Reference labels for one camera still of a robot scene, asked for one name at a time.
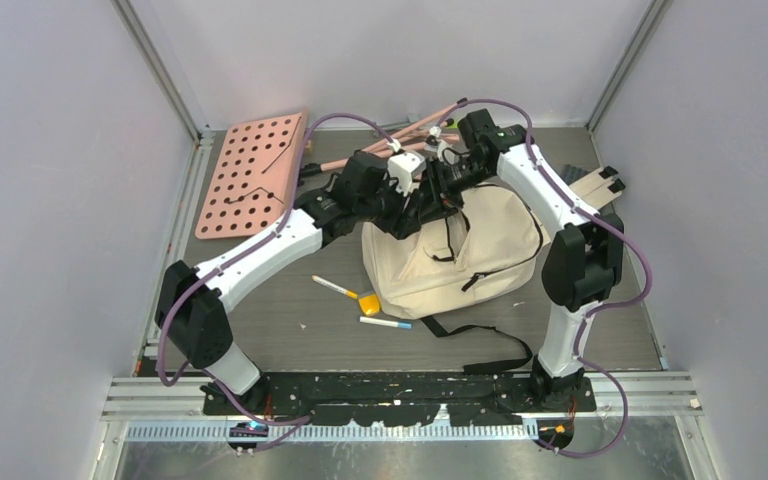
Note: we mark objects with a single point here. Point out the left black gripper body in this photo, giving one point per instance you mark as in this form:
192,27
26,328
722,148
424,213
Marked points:
388,209

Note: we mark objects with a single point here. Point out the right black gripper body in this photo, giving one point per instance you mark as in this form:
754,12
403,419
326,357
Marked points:
451,181

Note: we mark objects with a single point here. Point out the beige canvas backpack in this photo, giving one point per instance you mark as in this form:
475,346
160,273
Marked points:
486,250

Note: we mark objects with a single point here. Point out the white marker yellow cap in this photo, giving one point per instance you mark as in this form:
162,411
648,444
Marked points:
335,287

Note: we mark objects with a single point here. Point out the yellow pencil sharpener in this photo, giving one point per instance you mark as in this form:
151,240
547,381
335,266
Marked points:
369,304

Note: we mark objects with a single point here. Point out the white marker blue cap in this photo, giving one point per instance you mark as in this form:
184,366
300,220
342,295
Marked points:
385,323

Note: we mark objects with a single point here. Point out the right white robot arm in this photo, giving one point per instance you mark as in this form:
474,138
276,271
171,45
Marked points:
584,261

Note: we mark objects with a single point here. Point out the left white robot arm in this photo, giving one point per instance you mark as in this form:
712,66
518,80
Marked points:
195,302

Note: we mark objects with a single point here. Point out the pink folding stand tripod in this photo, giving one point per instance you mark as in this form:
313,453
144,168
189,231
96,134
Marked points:
410,134

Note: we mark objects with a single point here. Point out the pink perforated music stand desk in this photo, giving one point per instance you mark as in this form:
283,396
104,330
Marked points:
249,187

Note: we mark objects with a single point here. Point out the grey lego baseplate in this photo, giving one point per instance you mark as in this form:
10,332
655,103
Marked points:
571,173

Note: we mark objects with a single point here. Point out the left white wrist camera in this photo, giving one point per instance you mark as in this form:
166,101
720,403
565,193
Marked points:
405,166

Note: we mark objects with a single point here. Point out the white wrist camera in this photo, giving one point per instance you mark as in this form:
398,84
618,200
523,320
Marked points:
436,144
405,166

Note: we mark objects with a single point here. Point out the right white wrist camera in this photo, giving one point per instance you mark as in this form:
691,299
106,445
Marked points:
436,144

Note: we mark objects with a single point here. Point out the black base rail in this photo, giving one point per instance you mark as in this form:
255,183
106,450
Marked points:
397,399

